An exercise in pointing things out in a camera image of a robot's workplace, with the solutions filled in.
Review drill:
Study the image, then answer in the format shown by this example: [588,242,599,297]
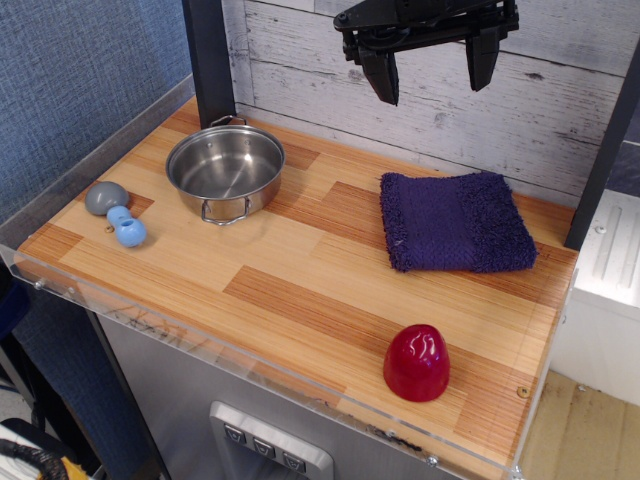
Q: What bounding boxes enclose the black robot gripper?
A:
[333,0,519,106]

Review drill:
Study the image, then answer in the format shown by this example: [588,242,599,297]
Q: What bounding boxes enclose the red plastic yam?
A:
[383,324,450,402]

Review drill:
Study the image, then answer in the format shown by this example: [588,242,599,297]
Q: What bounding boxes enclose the stainless steel metal pot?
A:
[165,115,286,226]

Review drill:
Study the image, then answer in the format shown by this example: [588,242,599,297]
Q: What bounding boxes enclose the blue and grey scoop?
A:
[85,181,147,248]

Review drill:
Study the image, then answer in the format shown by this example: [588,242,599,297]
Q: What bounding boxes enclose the purple folded towel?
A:
[380,172,538,273]

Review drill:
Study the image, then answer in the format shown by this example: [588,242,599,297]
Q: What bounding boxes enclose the white ridged side block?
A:
[575,190,639,307]

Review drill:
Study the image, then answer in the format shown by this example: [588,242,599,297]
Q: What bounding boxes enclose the clear acrylic edge guard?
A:
[0,243,526,480]

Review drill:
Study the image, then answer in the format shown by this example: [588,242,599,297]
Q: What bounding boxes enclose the silver dispenser button panel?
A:
[209,401,334,479]

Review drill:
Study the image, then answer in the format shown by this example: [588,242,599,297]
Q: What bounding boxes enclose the black right vertical post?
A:
[564,49,639,251]

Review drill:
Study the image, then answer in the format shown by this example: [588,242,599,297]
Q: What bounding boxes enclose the black vertical post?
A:
[182,0,236,128]
[564,49,639,251]

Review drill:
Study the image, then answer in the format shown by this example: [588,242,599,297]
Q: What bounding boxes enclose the black left vertical post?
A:
[182,0,236,128]

